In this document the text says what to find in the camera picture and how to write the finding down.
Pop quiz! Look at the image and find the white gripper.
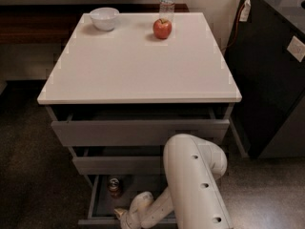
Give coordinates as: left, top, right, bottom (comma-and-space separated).
114, 192, 154, 229

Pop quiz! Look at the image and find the grey bottom drawer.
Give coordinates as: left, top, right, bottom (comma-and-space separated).
78, 175, 167, 229

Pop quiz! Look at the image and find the grey drawer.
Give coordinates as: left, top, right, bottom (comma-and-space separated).
47, 104, 233, 147
72, 146, 164, 175
78, 175, 167, 229

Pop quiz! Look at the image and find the red coke can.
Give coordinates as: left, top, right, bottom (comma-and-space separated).
108, 177, 122, 198

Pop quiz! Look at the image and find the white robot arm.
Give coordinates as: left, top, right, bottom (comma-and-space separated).
114, 134, 234, 229

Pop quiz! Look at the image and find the grey middle drawer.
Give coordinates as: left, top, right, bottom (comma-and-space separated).
72, 146, 164, 175

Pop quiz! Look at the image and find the grey top drawer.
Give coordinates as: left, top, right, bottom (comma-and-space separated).
47, 104, 233, 147

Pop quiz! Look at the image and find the black side cabinet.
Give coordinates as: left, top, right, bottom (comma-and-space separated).
225, 0, 305, 158

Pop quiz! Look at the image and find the red apple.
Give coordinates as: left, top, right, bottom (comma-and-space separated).
152, 18, 172, 39

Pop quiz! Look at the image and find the white bowl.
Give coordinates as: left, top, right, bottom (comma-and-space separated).
90, 7, 119, 31

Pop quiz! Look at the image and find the dark wooden shelf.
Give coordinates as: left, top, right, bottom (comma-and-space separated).
0, 3, 190, 45

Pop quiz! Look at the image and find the clear plastic water bottle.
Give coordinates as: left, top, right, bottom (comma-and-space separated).
159, 0, 175, 21

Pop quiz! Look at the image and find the white cable tag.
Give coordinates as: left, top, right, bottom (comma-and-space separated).
239, 0, 251, 22

